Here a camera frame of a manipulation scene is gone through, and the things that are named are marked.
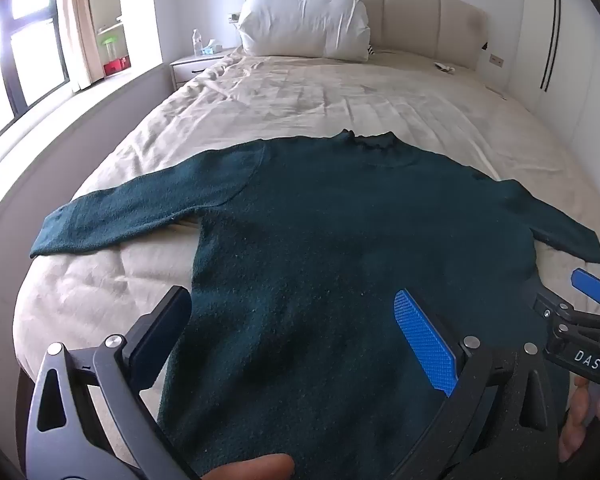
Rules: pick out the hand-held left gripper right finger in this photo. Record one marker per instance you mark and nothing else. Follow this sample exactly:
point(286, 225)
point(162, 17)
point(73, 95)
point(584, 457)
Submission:
point(425, 342)

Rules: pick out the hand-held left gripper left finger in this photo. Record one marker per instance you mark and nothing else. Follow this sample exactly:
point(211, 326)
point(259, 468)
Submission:
point(161, 332)

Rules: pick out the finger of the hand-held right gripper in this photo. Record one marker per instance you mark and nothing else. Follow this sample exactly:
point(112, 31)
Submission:
point(591, 284)
point(550, 304)

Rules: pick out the dark green sweater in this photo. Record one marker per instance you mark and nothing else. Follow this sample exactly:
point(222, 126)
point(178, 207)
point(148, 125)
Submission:
point(320, 260)

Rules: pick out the person's right hand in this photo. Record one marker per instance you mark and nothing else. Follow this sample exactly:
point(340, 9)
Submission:
point(580, 412)

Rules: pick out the person's left hand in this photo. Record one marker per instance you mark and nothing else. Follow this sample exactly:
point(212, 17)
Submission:
point(252, 469)

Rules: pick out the white window ledge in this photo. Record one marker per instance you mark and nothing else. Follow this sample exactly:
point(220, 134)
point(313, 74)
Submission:
point(55, 130)

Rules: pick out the small white black item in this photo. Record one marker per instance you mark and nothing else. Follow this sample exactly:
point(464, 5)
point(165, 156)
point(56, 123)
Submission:
point(445, 66)

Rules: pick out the bed with beige sheet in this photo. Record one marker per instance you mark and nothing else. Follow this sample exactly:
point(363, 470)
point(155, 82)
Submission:
point(330, 100)

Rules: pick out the white nightstand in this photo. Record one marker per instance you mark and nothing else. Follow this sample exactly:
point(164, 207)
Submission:
point(195, 66)

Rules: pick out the red box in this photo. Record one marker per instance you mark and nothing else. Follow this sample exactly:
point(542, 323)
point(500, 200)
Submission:
point(115, 66)

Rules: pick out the tissue box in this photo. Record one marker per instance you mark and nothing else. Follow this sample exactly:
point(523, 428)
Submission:
point(211, 48)

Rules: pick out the green topped container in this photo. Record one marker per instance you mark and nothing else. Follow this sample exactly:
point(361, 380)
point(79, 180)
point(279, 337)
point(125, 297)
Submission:
point(111, 47)

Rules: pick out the clear water bottle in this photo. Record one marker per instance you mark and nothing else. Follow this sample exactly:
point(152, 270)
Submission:
point(197, 42)

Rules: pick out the striped cloth item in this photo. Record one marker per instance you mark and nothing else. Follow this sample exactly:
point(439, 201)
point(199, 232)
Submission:
point(370, 51)

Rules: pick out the beige padded headboard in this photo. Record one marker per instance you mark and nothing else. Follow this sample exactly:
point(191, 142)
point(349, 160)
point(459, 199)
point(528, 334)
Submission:
point(430, 10)

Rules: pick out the beige curtain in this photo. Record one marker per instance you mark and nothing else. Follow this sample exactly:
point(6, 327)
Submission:
point(80, 25)

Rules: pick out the dark framed window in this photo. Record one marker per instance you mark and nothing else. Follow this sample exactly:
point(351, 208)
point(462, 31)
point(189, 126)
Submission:
point(20, 45)

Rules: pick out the white shelf unit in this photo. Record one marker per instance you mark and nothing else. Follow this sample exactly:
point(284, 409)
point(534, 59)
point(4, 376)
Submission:
point(109, 15)

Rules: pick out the white pillow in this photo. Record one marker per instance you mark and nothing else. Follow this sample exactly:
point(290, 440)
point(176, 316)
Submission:
point(305, 17)

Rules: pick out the wall socket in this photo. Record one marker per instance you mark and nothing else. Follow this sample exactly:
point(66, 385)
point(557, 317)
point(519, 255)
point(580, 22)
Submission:
point(496, 60)

